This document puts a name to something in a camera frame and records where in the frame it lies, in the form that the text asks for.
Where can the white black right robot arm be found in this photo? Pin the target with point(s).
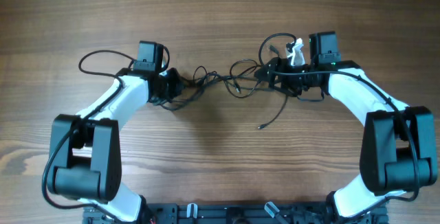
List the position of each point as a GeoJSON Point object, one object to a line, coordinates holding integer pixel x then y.
{"type": "Point", "coordinates": [398, 155]}

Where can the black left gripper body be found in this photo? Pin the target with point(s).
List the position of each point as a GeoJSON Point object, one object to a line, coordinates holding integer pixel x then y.
{"type": "Point", "coordinates": [170, 85]}

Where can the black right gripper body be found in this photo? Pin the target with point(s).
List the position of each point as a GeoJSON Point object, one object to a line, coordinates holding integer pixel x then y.
{"type": "Point", "coordinates": [293, 84]}

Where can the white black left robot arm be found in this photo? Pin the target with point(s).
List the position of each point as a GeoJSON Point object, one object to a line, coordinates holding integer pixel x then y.
{"type": "Point", "coordinates": [84, 161]}

